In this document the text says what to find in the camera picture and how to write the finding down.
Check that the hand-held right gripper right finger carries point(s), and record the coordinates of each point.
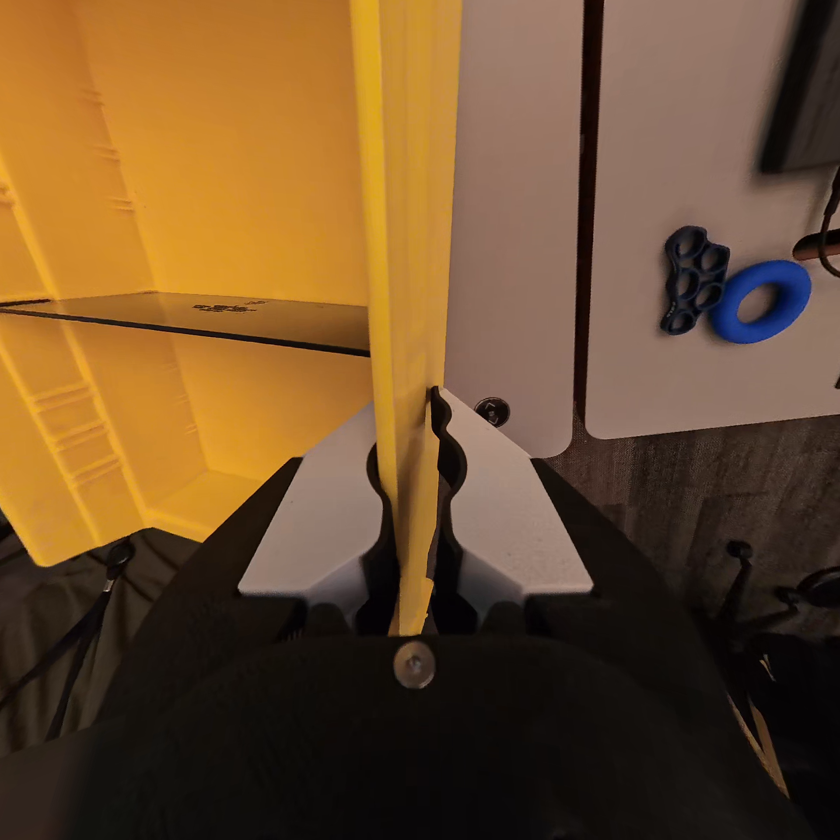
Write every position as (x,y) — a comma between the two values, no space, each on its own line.
(512,525)

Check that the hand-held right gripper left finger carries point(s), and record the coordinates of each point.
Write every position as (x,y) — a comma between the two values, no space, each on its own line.
(308,525)

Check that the yellow bin with black divider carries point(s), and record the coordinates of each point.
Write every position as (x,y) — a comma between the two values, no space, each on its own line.
(229,164)

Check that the round table grommet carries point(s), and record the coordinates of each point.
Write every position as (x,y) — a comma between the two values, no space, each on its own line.
(493,412)

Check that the black knobbed lever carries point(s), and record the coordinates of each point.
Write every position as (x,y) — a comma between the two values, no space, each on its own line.
(121,556)

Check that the dark blue finger stretcher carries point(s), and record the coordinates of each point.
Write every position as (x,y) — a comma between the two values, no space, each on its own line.
(697,274)

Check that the black office chair base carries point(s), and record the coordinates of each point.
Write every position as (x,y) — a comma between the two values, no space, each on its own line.
(820,589)

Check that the brown rod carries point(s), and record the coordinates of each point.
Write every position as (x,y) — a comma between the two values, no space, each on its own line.
(817,246)

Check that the dark flat panel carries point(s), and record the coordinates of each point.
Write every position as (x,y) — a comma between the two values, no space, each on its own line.
(804,79)

